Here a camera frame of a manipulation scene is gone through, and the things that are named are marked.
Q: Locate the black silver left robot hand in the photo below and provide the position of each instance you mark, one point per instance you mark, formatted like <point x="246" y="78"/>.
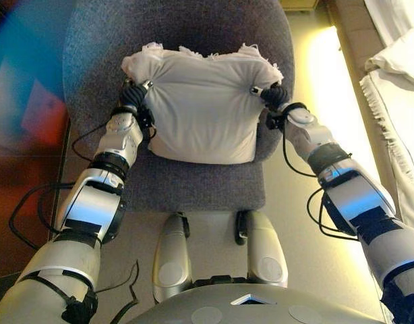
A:
<point x="133" y="96"/>

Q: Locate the grey robot torso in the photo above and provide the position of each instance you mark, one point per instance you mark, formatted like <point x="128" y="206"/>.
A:
<point x="247" y="307"/>

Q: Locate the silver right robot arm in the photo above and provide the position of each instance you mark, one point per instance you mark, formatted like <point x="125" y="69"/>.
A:
<point x="358" y="199"/>

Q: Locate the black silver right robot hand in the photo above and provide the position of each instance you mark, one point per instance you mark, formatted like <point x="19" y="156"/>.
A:
<point x="274" y="96"/>

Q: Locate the grey fabric armchair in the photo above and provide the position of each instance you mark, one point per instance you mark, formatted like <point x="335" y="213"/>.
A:
<point x="193" y="185"/>

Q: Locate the white fringed bed blanket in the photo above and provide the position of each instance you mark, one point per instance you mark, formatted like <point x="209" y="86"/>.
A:
<point x="395" y="101"/>

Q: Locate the white fringed cushion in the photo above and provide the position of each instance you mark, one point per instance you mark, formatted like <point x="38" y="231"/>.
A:
<point x="203" y="111"/>

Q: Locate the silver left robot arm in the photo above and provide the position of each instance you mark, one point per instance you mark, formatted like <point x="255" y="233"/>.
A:
<point x="92" y="206"/>

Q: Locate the silver left robot leg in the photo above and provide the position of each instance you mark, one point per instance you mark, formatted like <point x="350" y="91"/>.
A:
<point x="171" y="256"/>

